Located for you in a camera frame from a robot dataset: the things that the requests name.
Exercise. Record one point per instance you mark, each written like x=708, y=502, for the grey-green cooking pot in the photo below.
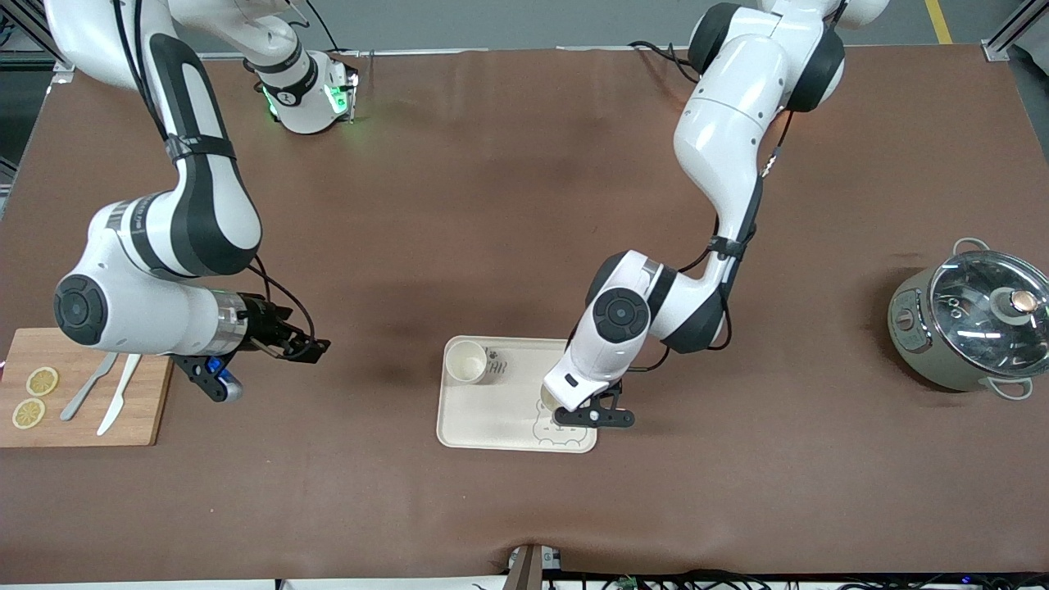
x=914, y=344

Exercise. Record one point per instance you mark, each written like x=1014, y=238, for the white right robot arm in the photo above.
x=164, y=311

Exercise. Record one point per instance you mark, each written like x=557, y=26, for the bamboo cutting board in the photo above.
x=82, y=430

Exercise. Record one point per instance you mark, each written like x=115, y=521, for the yellow lemon slice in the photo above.
x=42, y=381
x=29, y=413

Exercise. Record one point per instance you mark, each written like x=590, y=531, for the cream tray with bear print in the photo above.
x=492, y=418

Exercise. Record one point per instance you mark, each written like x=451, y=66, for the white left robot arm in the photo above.
x=721, y=123

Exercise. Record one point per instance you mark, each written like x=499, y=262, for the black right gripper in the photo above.
x=264, y=324

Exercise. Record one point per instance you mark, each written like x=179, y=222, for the aluminium frame profile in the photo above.
x=64, y=65
x=1001, y=41

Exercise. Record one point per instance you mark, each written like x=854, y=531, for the grey plastic knife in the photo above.
x=86, y=389

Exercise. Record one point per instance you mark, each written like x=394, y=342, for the white plastic knife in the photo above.
x=119, y=397

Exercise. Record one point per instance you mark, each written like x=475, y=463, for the white plastic cup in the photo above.
x=465, y=362
x=547, y=399

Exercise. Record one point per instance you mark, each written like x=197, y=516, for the glass pot lid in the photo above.
x=983, y=319

